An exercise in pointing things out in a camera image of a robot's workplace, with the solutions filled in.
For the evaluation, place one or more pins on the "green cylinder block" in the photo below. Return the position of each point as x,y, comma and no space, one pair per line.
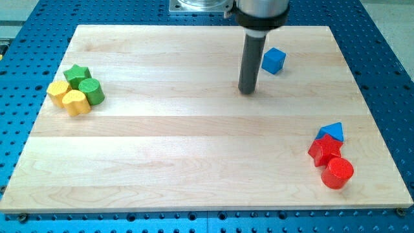
92,90

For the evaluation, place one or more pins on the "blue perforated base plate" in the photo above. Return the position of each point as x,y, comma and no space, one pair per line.
35,54

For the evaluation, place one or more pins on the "red cylinder block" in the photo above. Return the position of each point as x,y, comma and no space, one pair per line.
337,172

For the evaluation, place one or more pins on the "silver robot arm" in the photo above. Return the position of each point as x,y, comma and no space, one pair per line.
258,18

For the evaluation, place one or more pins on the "yellow heart block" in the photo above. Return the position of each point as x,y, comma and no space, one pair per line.
75,102

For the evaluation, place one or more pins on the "red star block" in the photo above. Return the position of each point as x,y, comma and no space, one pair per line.
324,149

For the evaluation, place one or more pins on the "blue cube block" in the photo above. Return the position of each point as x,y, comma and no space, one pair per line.
273,60

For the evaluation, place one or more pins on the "yellow hexagon block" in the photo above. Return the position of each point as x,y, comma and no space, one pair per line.
57,90

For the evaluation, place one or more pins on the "green star block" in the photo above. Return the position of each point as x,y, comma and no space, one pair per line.
76,74

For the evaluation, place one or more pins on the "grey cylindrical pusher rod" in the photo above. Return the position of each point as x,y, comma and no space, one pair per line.
250,64

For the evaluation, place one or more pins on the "blue triangle block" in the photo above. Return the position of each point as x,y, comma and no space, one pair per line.
335,130

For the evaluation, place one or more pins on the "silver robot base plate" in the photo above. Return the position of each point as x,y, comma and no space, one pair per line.
181,7

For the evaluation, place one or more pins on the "light wooden board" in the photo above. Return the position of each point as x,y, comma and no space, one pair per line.
175,134

